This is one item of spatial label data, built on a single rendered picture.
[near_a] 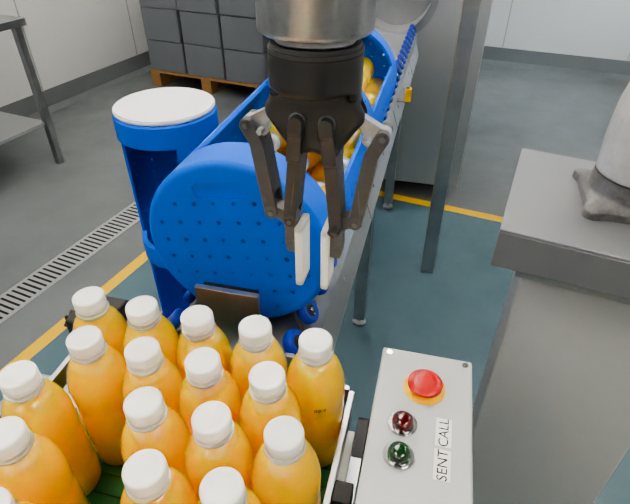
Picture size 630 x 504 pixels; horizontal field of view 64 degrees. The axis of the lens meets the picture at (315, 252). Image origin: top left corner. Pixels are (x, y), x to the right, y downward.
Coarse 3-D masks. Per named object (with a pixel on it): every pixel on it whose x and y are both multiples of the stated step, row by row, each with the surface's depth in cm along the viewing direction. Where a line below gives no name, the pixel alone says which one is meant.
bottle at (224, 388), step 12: (228, 372) 59; (192, 384) 55; (204, 384) 55; (216, 384) 56; (228, 384) 57; (180, 396) 57; (192, 396) 55; (204, 396) 55; (216, 396) 56; (228, 396) 57; (240, 396) 59; (180, 408) 57; (192, 408) 56
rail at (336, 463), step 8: (352, 392) 68; (352, 400) 67; (352, 408) 68; (344, 416) 65; (344, 424) 64; (344, 432) 63; (344, 440) 63; (336, 448) 61; (336, 456) 60; (336, 464) 59; (336, 472) 59; (328, 480) 58; (328, 488) 57; (328, 496) 56
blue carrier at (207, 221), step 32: (384, 64) 138; (256, 96) 106; (384, 96) 119; (224, 128) 92; (192, 160) 70; (224, 160) 67; (352, 160) 88; (160, 192) 72; (192, 192) 71; (224, 192) 70; (256, 192) 68; (320, 192) 72; (352, 192) 86; (160, 224) 76; (192, 224) 74; (224, 224) 73; (256, 224) 71; (320, 224) 69; (160, 256) 80; (192, 256) 78; (224, 256) 76; (256, 256) 75; (288, 256) 73; (320, 256) 72; (192, 288) 82; (256, 288) 79; (288, 288) 77; (320, 288) 76
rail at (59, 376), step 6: (66, 360) 72; (60, 366) 71; (66, 366) 72; (54, 372) 70; (60, 372) 71; (66, 372) 72; (54, 378) 70; (60, 378) 71; (66, 378) 72; (60, 384) 71; (66, 384) 72
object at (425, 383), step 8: (416, 376) 53; (424, 376) 53; (432, 376) 53; (408, 384) 53; (416, 384) 52; (424, 384) 52; (432, 384) 52; (440, 384) 52; (416, 392) 52; (424, 392) 52; (432, 392) 52; (440, 392) 52
